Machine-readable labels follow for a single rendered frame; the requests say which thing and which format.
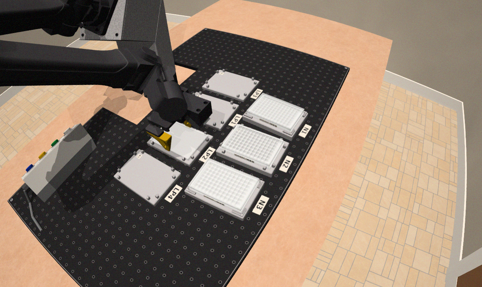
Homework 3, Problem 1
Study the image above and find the grey control panel with coloured buttons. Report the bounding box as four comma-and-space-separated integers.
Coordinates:
21, 123, 96, 232

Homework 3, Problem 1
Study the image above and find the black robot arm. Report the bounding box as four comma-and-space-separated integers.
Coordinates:
0, 0, 212, 130

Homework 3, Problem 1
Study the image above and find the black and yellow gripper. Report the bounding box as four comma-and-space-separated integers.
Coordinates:
145, 111, 192, 151

